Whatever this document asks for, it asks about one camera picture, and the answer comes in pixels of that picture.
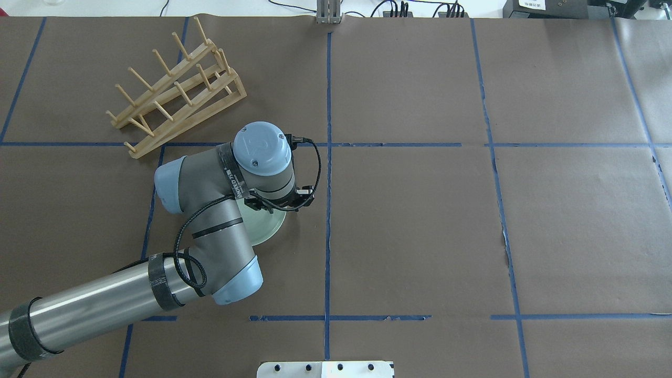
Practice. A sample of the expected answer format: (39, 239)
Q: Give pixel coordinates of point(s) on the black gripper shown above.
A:
(273, 208)

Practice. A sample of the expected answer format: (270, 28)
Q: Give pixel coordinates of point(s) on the light green plate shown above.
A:
(261, 225)

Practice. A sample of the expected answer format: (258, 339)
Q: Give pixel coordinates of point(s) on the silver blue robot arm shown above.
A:
(212, 254)

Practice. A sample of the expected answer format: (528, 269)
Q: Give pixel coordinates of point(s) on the wooden dish rack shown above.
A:
(199, 86)

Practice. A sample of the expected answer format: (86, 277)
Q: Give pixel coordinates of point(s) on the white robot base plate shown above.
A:
(327, 369)

